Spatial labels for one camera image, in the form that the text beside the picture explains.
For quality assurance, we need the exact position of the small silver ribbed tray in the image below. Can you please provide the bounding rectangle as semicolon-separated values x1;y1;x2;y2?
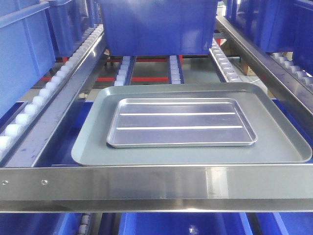
107;98;258;148

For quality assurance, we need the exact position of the large grey tray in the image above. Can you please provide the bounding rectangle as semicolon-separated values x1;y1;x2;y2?
71;83;312;166

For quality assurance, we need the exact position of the steel front shelf beam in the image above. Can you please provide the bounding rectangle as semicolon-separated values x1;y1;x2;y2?
0;164;313;212

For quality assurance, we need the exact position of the centre white roller track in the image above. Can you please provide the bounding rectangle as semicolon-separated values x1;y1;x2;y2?
167;55;184;84

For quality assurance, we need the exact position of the centre-left white roller track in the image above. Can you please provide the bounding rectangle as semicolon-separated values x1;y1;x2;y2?
113;56;136;86

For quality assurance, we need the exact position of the centre-right white roller track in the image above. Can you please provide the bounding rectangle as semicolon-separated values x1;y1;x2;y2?
209;39;242;83

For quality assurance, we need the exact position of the blue bin back centre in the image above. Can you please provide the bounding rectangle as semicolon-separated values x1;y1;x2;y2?
98;0;218;56

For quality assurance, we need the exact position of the blue bin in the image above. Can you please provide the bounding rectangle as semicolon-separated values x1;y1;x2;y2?
98;0;218;56
118;212;252;235
0;213;82;235
225;0;313;74
256;212;313;235
0;0;55;116

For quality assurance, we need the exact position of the blue bin lower centre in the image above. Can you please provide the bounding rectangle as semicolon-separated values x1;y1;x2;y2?
118;212;252;235

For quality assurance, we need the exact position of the left white roller track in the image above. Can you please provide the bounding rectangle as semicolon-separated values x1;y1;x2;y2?
0;24;104;159

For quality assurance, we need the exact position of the right white roller track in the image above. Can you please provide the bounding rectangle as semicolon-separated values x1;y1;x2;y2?
271;52;313;92

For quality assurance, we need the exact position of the blue bin upper left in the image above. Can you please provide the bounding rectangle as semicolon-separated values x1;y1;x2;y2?
0;0;55;116

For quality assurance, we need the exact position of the blue bin upper right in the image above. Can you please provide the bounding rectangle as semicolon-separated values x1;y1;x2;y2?
225;0;313;74

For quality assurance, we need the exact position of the blue bin lower right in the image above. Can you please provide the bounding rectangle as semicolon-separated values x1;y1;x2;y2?
256;212;313;235

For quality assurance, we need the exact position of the blue bin lower left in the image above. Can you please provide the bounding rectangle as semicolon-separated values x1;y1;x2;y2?
0;213;82;235

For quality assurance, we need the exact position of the left steel divider rail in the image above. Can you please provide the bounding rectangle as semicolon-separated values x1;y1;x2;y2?
0;26;106;167

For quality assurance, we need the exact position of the steel divider rail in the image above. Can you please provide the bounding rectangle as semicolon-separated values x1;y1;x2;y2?
0;26;106;167
216;16;313;124

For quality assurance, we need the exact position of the red floor frame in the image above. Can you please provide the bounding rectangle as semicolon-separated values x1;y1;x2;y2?
40;58;169;82

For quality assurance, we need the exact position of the right steel divider rail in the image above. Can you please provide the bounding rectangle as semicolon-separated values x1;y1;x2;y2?
216;16;313;124

